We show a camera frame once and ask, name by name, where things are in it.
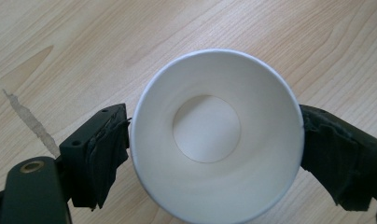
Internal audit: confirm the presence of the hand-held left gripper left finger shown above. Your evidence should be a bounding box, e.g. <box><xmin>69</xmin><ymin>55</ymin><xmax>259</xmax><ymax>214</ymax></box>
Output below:
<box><xmin>59</xmin><ymin>103</ymin><xmax>131</xmax><ymax>211</ymax></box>

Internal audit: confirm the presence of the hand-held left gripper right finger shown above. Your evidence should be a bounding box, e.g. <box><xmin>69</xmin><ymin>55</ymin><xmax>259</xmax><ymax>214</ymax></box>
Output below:
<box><xmin>300</xmin><ymin>105</ymin><xmax>377</xmax><ymax>213</ymax></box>

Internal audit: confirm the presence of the white printed paper cup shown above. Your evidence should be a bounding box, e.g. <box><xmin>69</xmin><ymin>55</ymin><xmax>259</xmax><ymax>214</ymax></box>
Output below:
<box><xmin>129</xmin><ymin>48</ymin><xmax>305</xmax><ymax>224</ymax></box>

